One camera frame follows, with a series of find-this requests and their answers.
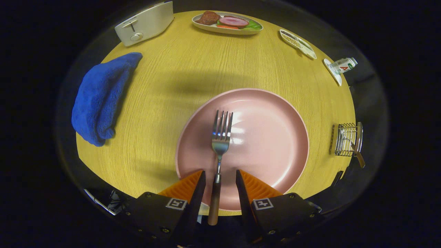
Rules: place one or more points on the blue towel cloth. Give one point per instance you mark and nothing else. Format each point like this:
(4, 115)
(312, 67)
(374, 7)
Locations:
(100, 100)

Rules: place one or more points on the orange toy carrot slice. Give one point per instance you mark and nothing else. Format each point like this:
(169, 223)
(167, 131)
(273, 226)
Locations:
(226, 27)

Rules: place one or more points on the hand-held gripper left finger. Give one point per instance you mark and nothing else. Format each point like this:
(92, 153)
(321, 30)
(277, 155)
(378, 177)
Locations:
(162, 217)

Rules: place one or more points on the black table edge clamp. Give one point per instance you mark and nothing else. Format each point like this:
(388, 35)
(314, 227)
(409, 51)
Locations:
(337, 178)

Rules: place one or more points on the white toaster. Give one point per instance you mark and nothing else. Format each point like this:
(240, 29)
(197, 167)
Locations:
(148, 22)

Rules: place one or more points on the white oval food plate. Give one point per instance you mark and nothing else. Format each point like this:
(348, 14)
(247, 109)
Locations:
(220, 31)

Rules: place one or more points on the pink toy ham slice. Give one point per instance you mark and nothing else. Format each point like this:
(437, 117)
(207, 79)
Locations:
(234, 22)

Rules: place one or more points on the green toy lettuce leaf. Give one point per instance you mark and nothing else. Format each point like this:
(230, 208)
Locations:
(254, 25)

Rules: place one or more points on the pink round plate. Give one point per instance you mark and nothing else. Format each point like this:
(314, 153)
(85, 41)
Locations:
(268, 144)

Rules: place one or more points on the white metal bar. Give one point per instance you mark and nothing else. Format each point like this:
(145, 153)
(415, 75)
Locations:
(98, 202)

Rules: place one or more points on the white bottle green cap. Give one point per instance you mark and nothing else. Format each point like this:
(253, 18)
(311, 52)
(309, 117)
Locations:
(342, 65)

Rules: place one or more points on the white square coaster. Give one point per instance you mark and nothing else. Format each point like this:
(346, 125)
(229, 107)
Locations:
(336, 77)

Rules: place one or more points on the brown toy meat piece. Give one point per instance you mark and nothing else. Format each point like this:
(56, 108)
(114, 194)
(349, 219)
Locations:
(207, 18)

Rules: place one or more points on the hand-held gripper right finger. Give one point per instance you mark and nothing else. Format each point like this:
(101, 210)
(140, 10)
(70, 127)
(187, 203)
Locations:
(286, 217)

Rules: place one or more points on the white divided bean tray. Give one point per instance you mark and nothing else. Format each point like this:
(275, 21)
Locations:
(298, 43)

